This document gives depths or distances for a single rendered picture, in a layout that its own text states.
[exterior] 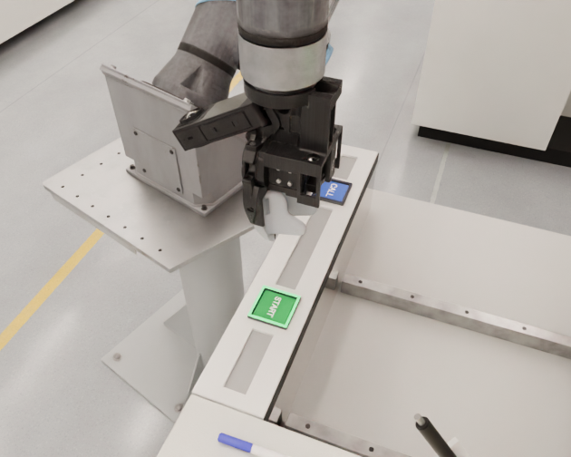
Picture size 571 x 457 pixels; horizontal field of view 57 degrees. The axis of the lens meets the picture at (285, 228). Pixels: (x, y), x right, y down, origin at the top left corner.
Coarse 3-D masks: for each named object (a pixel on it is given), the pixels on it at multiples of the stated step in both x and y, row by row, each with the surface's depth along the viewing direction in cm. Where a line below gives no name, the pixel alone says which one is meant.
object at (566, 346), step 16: (352, 288) 90; (368, 288) 89; (384, 288) 88; (400, 288) 89; (384, 304) 90; (400, 304) 88; (416, 304) 87; (432, 304) 86; (448, 304) 86; (448, 320) 86; (464, 320) 85; (480, 320) 84; (496, 320) 84; (512, 320) 84; (496, 336) 85; (512, 336) 84; (528, 336) 82; (544, 336) 82; (560, 336) 82; (560, 352) 82
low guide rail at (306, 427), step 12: (288, 420) 72; (300, 420) 72; (300, 432) 71; (312, 432) 71; (324, 432) 71; (336, 432) 71; (336, 444) 70; (348, 444) 70; (360, 444) 70; (372, 444) 70; (372, 456) 69; (384, 456) 69; (396, 456) 69; (408, 456) 69
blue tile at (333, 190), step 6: (324, 186) 90; (330, 186) 90; (336, 186) 90; (342, 186) 90; (348, 186) 90; (324, 192) 89; (330, 192) 89; (336, 192) 89; (342, 192) 89; (330, 198) 88; (336, 198) 88; (342, 198) 88
